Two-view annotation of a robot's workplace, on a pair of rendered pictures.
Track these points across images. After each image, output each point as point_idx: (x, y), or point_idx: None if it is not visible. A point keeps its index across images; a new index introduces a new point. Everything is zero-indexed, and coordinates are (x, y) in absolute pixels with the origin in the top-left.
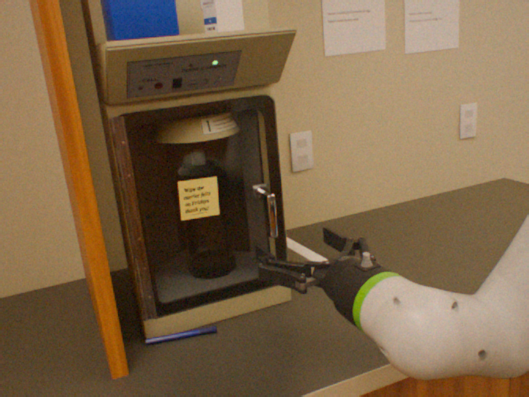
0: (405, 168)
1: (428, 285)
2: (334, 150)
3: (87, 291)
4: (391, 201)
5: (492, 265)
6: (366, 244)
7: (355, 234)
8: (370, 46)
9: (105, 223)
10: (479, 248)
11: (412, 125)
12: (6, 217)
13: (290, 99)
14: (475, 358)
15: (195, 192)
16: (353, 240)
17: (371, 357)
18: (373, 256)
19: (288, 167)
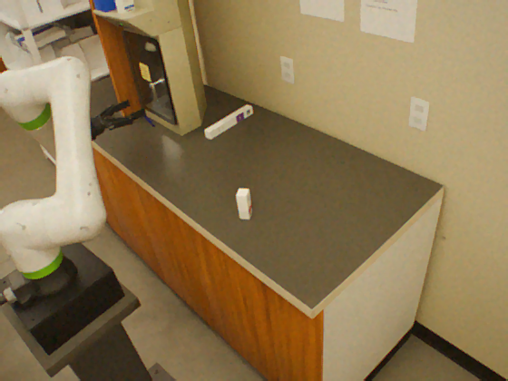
0: (359, 121)
1: (200, 170)
2: (308, 80)
3: None
4: (347, 138)
5: (230, 190)
6: (122, 121)
7: (272, 135)
8: (332, 15)
9: (210, 63)
10: (258, 182)
11: (366, 91)
12: None
13: (281, 34)
14: (52, 157)
15: (143, 69)
16: (128, 117)
17: (133, 165)
18: (109, 124)
19: (281, 76)
